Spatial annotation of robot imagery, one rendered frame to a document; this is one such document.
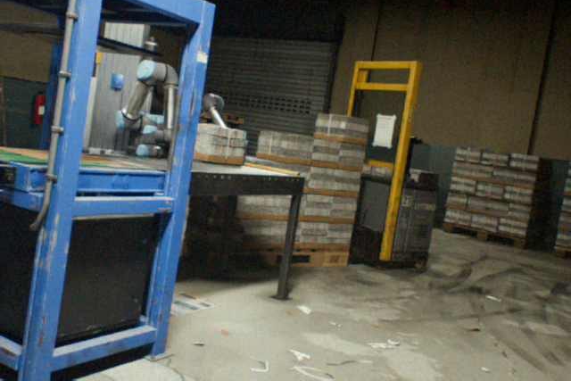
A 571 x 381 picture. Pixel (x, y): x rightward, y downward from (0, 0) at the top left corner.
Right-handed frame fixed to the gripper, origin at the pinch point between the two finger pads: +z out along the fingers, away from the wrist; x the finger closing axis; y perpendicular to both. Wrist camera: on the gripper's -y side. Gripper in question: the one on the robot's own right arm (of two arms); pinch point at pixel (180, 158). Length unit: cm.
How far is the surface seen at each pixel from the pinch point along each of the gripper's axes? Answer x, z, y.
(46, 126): 2, -98, 10
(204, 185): -68, -55, -8
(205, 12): -90, -96, 69
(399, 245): -66, 231, -59
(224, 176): -68, -40, -3
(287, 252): -65, 40, -50
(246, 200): 2, 82, -28
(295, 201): -66, 40, -17
